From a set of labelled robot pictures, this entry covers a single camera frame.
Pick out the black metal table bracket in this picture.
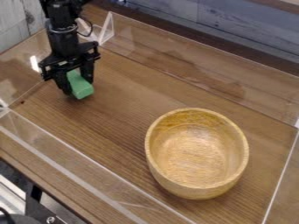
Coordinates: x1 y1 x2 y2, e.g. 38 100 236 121
24 185 68 224

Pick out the clear acrylic corner bracket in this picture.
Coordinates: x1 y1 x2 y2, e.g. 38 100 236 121
77 12 114 46

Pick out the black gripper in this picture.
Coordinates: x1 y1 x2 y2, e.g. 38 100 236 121
38 29 100 95

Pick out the clear acrylic front wall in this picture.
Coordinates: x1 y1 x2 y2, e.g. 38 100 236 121
0 99 196 224

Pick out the green rectangular block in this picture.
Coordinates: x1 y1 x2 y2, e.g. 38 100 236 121
66 70 94 100

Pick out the black cable at corner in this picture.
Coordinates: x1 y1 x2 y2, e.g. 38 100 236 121
0 206 16 224

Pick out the brown wooden bowl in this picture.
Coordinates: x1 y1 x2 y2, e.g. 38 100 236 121
144 108 249 200

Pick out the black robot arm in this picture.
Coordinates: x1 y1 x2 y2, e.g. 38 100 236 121
38 0 100 95

